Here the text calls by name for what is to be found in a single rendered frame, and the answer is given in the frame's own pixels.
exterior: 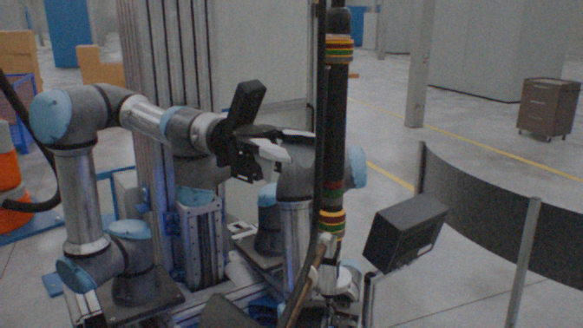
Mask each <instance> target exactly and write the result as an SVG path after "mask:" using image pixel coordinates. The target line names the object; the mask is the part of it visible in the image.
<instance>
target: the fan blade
mask: <svg viewBox="0 0 583 328"><path fill-rule="evenodd" d="M197 328H264V327H263V326H261V325H259V324H258V323H257V321H255V320H254V319H253V318H252V317H250V316H249V315H248V314H247V313H245V312H244V311H243V310H241V309H240V308H239V307H237V306H236V305H235V304H234V303H233V302H231V301H230V300H229V299H227V298H226V297H224V296H223V295H221V294H220V293H214V294H213V295H212V296H211V297H210V299H209V300H208V301H207V303H206V306H205V308H204V310H203V312H202V314H201V316H200V321H199V323H198V326H197Z"/></svg>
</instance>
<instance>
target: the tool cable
mask: <svg viewBox="0 0 583 328"><path fill-rule="evenodd" d="M326 24H327V0H318V26H317V67H316V110H315V149H314V181H313V202H312V216H311V233H310V239H309V244H308V248H307V254H306V256H305V262H304V264H303V265H302V266H301V267H300V268H299V270H298V276H297V277H298V280H297V283H296V285H295V286H294V289H293V291H292V293H291V296H290V297H289V300H288V302H287V304H286V306H285V309H284V310H283V312H282V314H281V316H280V318H279V320H278V323H277V325H276V328H286V326H287V325H288V322H289V319H290V317H291V315H292V312H293V310H294V308H295V306H296V303H297V302H298V299H299V296H300V294H301V292H302V290H303V288H304V285H305V281H306V279H307V277H310V278H311V280H312V284H311V288H310V289H312V288H313V287H314V286H315V285H316V283H317V281H318V275H317V272H316V270H315V269H314V267H313V266H311V264H312V261H313V257H314V253H315V248H316V244H317V238H318V224H319V213H321V199H322V178H323V152H324V91H325V57H326Z"/></svg>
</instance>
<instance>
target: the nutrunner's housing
mask: <svg viewBox="0 0 583 328"><path fill-rule="evenodd" d="M351 33H352V30H351V13H350V10H349V9H346V8H345V0H331V8H330V9H328V10H327V24H326V34H335V35H342V34H351ZM337 247H341V257H340V259H339V261H338V264H337V279H339V276H340V265H341V258H342V240H339V241H338V242H337ZM320 295H321V296H323V297H325V298H335V297H336V296H337V295H326V294H321V293H320Z"/></svg>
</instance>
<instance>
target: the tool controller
mask: <svg viewBox="0 0 583 328"><path fill-rule="evenodd" d="M448 212H449V209H448V208H447V207H445V206H444V205H443V204H441V203H440V202H438V201H437V200H435V199H433V198H432V197H431V196H429V194H427V193H425V192H423V193H421V194H419V195H417V196H415V197H413V198H410V199H408V200H405V201H402V202H400V203H397V204H395V205H393V206H390V207H386V208H384V209H382V210H379V211H376V212H375V215H374V218H373V221H372V223H371V226H370V231H369V234H368V237H367V240H366V242H365V245H364V249H363V252H362V256H363V257H364V258H365V259H366V260H367V261H369V262H370V263H371V264H372V265H373V266H374V267H375V268H376V269H377V270H378V271H380V272H382V273H383V275H387V274H389V273H391V272H394V271H395V270H397V269H398V270H399V271H401V270H402V269H403V268H404V266H405V265H406V266H410V265H411V264H412V261H413V260H415V259H417V258H418V257H420V256H422V255H424V254H425V253H427V252H429V251H431V250H432V248H433V246H434V244H435V242H436V239H437V237H438V234H439V232H440V231H441V229H442V225H443V223H444V221H445V219H446V217H447V215H448Z"/></svg>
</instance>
